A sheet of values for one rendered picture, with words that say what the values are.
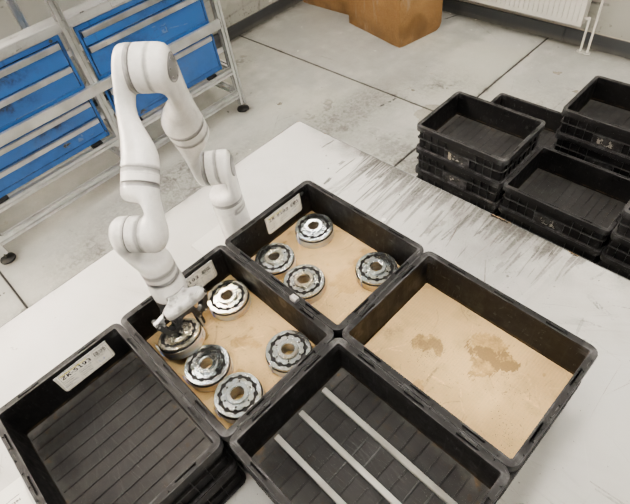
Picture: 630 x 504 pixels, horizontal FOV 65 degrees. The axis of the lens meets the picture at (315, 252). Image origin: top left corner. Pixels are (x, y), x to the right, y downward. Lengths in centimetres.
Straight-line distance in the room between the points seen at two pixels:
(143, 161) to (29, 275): 203
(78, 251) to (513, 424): 235
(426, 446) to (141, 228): 67
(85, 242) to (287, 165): 146
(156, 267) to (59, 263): 192
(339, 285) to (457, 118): 127
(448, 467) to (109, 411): 72
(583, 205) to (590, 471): 118
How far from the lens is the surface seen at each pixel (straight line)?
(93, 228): 298
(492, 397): 110
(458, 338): 116
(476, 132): 225
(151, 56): 100
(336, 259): 129
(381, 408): 107
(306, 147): 186
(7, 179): 290
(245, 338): 119
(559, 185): 222
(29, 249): 308
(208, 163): 134
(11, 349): 164
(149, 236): 93
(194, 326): 119
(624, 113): 248
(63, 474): 121
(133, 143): 97
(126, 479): 114
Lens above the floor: 181
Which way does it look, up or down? 49 degrees down
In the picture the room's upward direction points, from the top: 11 degrees counter-clockwise
